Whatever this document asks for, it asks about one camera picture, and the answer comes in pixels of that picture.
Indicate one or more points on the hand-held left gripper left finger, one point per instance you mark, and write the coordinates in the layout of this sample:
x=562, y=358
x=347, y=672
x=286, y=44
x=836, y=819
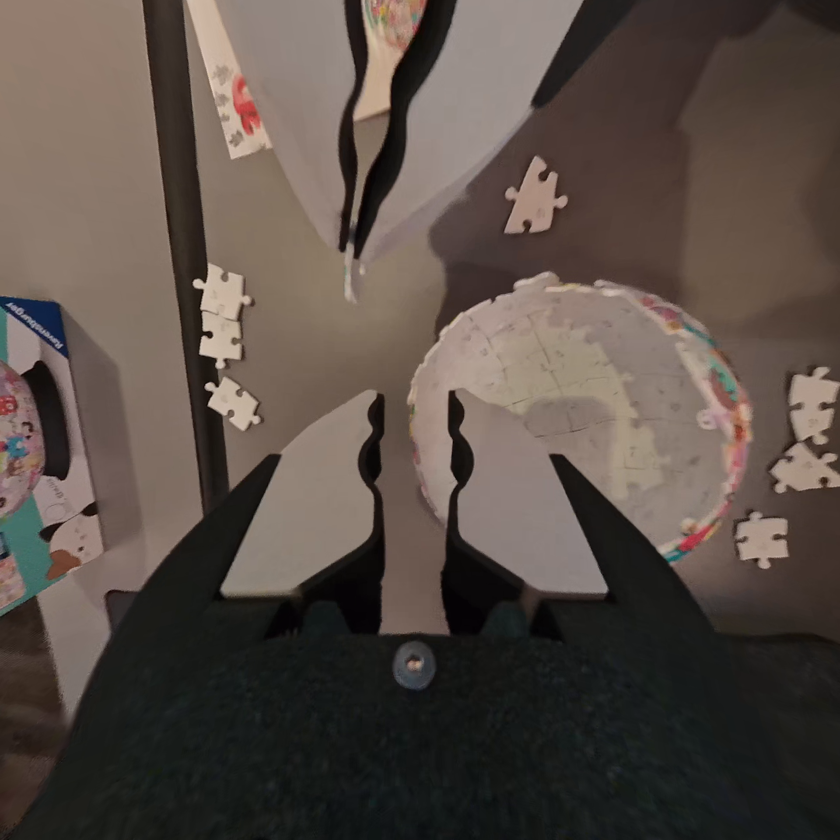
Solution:
x=295, y=525

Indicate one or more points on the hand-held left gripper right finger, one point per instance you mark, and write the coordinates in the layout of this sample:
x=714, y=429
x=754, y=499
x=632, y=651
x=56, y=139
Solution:
x=525, y=525

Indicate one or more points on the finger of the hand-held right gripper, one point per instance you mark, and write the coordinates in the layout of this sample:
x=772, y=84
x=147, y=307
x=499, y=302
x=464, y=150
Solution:
x=473, y=105
x=289, y=105

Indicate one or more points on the colourful puzzle ball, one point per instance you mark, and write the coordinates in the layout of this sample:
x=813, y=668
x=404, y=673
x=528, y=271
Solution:
x=591, y=394

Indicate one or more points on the white puzzle piece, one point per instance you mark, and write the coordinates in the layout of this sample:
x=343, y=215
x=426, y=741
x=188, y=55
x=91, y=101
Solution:
x=232, y=403
x=349, y=278
x=803, y=469
x=814, y=400
x=532, y=200
x=221, y=292
x=221, y=339
x=761, y=538

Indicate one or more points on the puzzle instruction leaflet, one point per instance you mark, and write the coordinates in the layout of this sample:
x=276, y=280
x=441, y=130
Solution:
x=234, y=92

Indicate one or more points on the teal puzzle box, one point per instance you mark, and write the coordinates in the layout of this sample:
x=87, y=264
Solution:
x=40, y=460

